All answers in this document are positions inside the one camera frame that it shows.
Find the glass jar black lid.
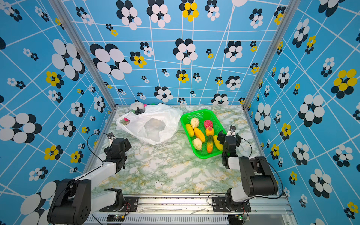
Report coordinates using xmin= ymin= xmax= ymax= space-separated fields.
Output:
xmin=134 ymin=107 xmax=144 ymax=115

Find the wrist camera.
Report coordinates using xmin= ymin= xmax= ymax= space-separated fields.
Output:
xmin=227 ymin=126 xmax=236 ymax=137
xmin=107 ymin=132 xmax=115 ymax=140

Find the green plastic basket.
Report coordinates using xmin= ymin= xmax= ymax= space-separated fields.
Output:
xmin=181 ymin=109 xmax=225 ymax=159

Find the beige round pear fruit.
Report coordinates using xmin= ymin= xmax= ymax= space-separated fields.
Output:
xmin=190 ymin=117 xmax=200 ymax=129

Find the orange red peach fruit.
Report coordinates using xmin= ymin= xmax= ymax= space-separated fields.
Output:
xmin=205 ymin=127 xmax=215 ymax=137

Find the translucent white plastic bag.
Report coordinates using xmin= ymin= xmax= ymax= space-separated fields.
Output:
xmin=116 ymin=104 xmax=183 ymax=145

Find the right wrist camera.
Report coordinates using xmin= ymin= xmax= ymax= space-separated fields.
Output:
xmin=227 ymin=126 xmax=236 ymax=137

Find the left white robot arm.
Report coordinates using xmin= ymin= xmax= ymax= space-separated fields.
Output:
xmin=47 ymin=138 xmax=131 ymax=225

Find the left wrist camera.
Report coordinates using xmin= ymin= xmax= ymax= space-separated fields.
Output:
xmin=107 ymin=132 xmax=115 ymax=140

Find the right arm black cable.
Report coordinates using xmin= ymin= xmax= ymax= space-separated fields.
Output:
xmin=240 ymin=137 xmax=285 ymax=200

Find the white plush toy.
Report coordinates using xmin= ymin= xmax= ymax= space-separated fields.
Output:
xmin=129 ymin=101 xmax=146 ymax=111

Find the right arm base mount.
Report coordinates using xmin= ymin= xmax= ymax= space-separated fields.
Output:
xmin=210 ymin=196 xmax=252 ymax=213

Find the yellow banana fruit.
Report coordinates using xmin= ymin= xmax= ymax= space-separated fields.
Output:
xmin=185 ymin=124 xmax=195 ymax=137

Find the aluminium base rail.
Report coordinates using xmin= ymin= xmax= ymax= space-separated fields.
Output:
xmin=84 ymin=193 xmax=297 ymax=225

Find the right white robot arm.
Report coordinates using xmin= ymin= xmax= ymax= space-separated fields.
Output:
xmin=216 ymin=126 xmax=278 ymax=204

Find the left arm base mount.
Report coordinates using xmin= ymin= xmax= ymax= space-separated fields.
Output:
xmin=99 ymin=196 xmax=139 ymax=213

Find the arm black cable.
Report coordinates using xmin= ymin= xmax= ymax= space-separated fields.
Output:
xmin=50 ymin=132 xmax=114 ymax=214
xmin=240 ymin=137 xmax=285 ymax=200

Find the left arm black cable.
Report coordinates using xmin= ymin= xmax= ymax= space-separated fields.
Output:
xmin=50 ymin=132 xmax=114 ymax=214

